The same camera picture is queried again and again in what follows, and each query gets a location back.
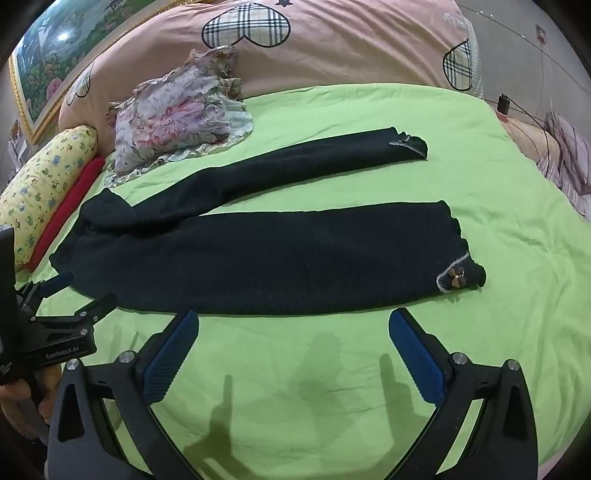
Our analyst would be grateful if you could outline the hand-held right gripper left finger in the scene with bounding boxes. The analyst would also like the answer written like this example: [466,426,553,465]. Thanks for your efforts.
[46,309,200,480]

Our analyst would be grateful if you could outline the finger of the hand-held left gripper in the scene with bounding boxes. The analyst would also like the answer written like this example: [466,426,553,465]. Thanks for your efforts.
[28,293,117,334]
[16,271,75,308]

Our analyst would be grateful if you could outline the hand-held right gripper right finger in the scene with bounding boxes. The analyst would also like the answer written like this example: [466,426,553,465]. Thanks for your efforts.
[389,308,541,480]

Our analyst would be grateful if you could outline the black pants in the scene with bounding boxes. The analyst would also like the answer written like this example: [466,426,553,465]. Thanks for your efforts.
[49,127,487,317]

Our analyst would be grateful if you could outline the person's left hand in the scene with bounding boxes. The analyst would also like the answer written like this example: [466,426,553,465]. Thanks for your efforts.
[0,367,62,439]

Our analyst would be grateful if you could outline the red pillow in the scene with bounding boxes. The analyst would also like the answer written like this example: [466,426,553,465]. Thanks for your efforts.
[23,156,107,273]

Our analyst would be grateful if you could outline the yellow printed bolster pillow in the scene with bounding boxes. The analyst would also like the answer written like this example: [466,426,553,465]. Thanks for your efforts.
[0,124,99,273]

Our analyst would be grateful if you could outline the green bed sheet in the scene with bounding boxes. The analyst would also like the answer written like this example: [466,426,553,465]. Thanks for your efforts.
[14,83,591,480]

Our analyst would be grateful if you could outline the floral ruffled pillow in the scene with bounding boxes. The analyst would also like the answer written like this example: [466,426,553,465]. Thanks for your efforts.
[107,45,254,185]

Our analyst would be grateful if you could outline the gold framed landscape painting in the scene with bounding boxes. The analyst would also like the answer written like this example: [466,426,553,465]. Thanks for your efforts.
[9,0,185,144]

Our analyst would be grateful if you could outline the peach cloth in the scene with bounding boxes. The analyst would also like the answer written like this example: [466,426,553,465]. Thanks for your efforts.
[501,117,561,178]

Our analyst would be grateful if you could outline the striped pink cloth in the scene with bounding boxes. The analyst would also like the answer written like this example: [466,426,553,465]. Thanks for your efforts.
[540,111,591,217]

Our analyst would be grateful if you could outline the pink heart print quilt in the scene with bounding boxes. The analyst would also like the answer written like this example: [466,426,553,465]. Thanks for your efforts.
[58,0,485,155]

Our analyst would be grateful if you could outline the black cable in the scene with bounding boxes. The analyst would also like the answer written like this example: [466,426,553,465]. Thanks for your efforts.
[507,39,561,178]

